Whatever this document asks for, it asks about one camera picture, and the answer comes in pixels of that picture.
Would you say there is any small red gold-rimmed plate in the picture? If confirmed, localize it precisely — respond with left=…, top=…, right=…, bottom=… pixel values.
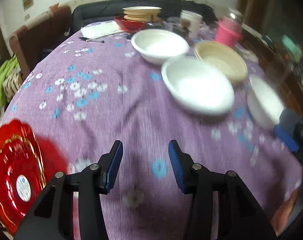
left=0, top=134, right=46, bottom=228

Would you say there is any white foam bowl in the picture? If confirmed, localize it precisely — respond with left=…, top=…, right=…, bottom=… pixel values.
left=131, top=29, right=189, bottom=66
left=161, top=56, right=235, bottom=116
left=247, top=74, right=285, bottom=131

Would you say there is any stack of beige bowls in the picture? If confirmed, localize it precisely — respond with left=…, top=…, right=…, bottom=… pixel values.
left=123, top=6, right=162, bottom=22

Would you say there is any large red flower plate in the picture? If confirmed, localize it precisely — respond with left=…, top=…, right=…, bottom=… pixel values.
left=0, top=119, right=67, bottom=235

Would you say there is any beige plastic bowl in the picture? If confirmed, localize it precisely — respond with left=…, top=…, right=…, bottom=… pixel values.
left=194, top=41, right=248, bottom=86

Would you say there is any pink sleeved thermos bottle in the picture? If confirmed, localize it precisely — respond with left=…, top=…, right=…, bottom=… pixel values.
left=215, top=9, right=243, bottom=48

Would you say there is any purple floral tablecloth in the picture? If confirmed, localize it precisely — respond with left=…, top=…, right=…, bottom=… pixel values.
left=1, top=33, right=302, bottom=239

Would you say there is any white lidded jar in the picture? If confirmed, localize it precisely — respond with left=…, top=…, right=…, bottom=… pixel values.
left=180, top=10, right=203, bottom=39

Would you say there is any green patterned blanket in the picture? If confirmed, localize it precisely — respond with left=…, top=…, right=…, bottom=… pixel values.
left=0, top=55, right=19, bottom=107

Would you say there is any brown armchair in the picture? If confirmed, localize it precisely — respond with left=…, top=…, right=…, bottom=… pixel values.
left=9, top=5, right=71, bottom=79

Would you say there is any black pen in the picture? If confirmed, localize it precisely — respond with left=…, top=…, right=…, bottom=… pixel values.
left=78, top=37, right=105, bottom=43

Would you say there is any white paper notebook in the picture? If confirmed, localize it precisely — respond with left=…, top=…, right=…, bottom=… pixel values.
left=80, top=21, right=124, bottom=38

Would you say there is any red bowl under stack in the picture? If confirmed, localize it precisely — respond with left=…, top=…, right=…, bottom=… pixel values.
left=114, top=15, right=151, bottom=33

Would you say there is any black leather sofa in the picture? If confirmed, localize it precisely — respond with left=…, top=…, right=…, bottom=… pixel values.
left=71, top=0, right=217, bottom=31

